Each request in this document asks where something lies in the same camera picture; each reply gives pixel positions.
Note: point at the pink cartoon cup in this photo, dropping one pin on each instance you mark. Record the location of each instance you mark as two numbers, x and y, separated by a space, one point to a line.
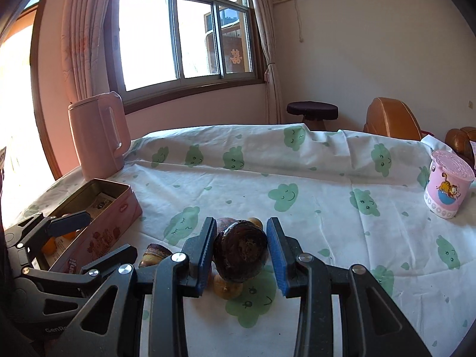
446 189

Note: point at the dark brown round fruit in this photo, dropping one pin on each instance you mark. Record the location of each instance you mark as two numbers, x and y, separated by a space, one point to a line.
241 253

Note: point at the pale tied curtain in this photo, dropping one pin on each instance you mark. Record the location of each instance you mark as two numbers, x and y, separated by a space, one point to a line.
267 44

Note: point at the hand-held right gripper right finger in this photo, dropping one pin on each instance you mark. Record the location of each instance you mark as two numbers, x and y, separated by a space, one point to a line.
277 256

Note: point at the cloud print tablecloth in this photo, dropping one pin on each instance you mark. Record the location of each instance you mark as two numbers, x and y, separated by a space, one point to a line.
334 200

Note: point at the brown leather armchair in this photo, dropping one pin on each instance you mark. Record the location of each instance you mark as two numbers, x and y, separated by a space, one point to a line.
390 119

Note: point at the pink electric kettle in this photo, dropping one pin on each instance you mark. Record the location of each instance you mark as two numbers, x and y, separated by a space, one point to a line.
93 137

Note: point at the orange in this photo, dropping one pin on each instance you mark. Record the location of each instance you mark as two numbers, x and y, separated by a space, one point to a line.
48 247
69 235

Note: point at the printed paper leaflet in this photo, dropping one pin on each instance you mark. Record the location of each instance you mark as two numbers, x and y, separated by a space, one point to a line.
98 204

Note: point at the pink metal tin box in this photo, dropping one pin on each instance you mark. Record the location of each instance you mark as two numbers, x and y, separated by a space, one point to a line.
100 238

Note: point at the dark round stool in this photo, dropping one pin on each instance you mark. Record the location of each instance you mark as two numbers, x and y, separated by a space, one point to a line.
312 109

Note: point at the pink patterned curtain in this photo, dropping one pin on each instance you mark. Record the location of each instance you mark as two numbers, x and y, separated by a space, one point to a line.
81 37

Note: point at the sliding glass window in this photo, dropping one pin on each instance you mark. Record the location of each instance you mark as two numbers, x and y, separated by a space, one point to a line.
148 37

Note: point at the brown leather sofa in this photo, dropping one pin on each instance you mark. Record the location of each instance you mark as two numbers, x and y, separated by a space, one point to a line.
463 141

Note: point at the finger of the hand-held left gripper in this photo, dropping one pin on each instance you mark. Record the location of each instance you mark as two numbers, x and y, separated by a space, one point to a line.
70 223
111 256

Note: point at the paper window sticker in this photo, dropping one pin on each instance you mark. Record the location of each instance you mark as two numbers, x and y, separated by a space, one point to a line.
235 56

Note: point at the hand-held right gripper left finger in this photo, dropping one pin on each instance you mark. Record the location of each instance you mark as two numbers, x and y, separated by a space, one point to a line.
206 256

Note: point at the wooden door frame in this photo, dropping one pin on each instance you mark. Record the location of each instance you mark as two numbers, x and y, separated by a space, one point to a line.
41 100

